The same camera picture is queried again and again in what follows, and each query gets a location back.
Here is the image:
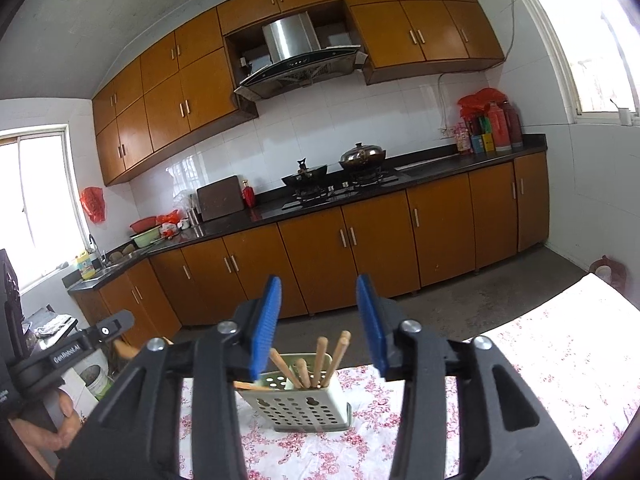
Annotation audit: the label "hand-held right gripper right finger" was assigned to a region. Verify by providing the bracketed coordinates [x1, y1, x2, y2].
[356, 274, 584, 480]

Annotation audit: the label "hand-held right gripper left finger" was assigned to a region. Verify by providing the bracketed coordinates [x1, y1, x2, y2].
[55, 275, 282, 480]

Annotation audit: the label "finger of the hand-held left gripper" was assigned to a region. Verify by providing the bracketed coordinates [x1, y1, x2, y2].
[47, 310, 136, 369]

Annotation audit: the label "green perforated utensil holder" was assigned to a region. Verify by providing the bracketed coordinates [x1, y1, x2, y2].
[235, 352, 353, 433]

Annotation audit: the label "person's left hand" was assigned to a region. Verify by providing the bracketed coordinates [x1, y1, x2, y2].
[10, 390, 88, 466]

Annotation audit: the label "white and green paint bucket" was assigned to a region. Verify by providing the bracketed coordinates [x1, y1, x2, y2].
[75, 360, 116, 401]

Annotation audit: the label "yellow detergent bottle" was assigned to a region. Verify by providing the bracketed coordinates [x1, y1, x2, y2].
[75, 251, 98, 281]

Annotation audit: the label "steel sink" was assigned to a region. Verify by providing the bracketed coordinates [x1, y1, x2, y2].
[95, 252, 146, 276]

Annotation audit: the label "wooden base kitchen cabinets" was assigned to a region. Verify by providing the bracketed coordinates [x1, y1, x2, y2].
[70, 152, 551, 341]

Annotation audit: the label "green basin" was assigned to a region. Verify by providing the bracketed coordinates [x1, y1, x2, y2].
[131, 227, 163, 248]

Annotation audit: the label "hanging red plastic bag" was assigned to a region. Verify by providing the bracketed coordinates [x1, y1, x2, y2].
[80, 186, 107, 223]

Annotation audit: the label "dark brown cutting board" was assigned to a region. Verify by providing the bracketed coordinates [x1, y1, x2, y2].
[196, 175, 246, 222]

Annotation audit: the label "black gas stove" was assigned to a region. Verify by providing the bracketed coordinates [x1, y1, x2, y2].
[280, 170, 401, 211]

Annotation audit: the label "sink-side window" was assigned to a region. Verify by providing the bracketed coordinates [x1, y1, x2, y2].
[0, 125, 83, 291]

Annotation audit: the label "black wok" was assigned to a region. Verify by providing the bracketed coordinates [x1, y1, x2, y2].
[281, 158, 331, 189]

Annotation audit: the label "red floral tablecloth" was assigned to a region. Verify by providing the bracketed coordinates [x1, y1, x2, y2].
[177, 275, 640, 480]

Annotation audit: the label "dark pot with lid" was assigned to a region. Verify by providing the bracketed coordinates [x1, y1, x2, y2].
[339, 142, 387, 171]

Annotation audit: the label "black kitchen countertop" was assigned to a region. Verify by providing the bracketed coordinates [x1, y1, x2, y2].
[67, 132, 548, 293]

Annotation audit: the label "brown clay jar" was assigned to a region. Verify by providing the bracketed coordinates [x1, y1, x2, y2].
[590, 255, 628, 291]

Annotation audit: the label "dark red thermos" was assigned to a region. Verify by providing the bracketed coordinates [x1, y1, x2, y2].
[501, 100, 523, 148]

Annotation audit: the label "red bag on counter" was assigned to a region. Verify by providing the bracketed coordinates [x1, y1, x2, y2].
[457, 87, 501, 121]

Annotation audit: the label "steel range hood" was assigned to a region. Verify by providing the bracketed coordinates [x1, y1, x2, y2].
[234, 12, 368, 101]

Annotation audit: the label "white-framed window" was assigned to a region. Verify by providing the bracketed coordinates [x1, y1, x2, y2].
[515, 0, 640, 116]

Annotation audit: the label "wooden wall kitchen cabinets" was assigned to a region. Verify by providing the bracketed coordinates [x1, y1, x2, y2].
[91, 0, 506, 186]

